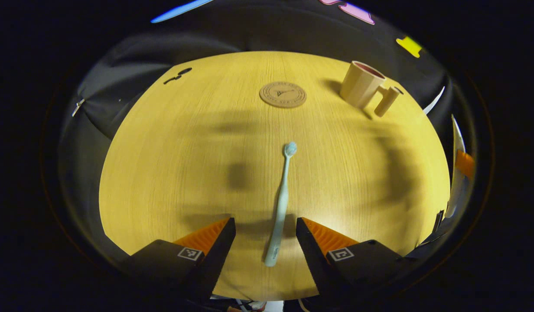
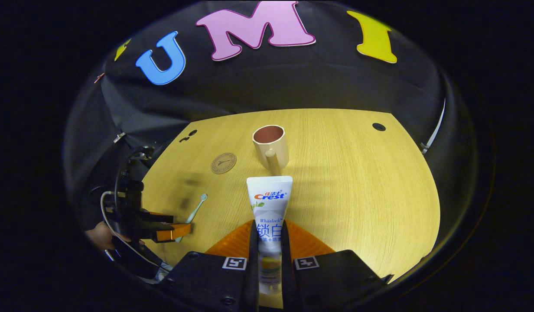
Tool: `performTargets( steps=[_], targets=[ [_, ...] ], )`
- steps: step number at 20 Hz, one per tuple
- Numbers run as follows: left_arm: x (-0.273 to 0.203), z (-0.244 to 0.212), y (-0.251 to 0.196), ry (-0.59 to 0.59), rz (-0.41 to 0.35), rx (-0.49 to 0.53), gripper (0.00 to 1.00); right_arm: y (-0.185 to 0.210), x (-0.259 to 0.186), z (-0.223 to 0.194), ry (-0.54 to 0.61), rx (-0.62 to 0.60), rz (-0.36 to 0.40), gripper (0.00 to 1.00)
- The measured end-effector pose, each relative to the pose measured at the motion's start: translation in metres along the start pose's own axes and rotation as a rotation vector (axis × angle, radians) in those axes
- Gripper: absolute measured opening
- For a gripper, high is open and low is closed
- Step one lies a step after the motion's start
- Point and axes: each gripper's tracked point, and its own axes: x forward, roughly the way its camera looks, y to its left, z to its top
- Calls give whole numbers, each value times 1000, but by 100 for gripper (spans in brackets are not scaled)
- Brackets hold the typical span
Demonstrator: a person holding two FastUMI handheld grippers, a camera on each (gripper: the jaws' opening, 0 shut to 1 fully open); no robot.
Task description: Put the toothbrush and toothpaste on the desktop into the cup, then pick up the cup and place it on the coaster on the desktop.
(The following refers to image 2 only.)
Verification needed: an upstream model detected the round brown coaster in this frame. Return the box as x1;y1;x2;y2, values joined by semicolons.
211;152;237;175

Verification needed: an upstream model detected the black backdrop cloth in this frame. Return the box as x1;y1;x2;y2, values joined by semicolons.
63;0;478;265

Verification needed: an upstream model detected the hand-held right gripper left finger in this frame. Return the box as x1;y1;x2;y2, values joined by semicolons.
156;220;260;312

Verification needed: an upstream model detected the white toothpaste tube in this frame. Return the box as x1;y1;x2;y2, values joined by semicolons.
246;175;293;296

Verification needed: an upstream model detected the white cable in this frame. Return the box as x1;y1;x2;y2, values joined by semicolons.
100;191;173;274

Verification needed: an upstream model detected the light green toothbrush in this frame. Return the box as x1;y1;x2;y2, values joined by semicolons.
175;194;208;243

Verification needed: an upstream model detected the white strap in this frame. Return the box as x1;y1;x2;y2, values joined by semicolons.
421;98;446;155

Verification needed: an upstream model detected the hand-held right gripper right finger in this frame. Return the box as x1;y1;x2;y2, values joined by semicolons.
281;219;394;312

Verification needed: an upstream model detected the beige cup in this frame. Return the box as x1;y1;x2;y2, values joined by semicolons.
252;125;290;176

